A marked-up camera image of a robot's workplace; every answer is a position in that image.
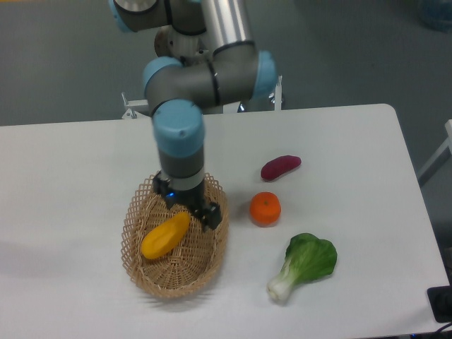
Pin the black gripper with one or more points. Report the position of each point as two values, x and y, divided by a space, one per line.
188 192

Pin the yellow mango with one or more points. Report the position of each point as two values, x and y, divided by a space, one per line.
166 236

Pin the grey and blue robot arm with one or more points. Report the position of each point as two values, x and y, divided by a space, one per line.
212 61

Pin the woven wicker basket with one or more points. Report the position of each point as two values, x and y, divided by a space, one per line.
189 266

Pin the orange tangerine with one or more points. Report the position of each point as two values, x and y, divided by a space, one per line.
265 209

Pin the purple sweet potato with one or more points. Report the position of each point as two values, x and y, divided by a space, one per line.
279 166

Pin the green bok choy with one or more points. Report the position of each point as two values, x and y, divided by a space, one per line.
307 259

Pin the black device at table edge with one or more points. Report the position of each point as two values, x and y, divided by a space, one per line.
440 303

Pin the white metal frame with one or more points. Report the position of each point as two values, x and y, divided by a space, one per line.
439 158

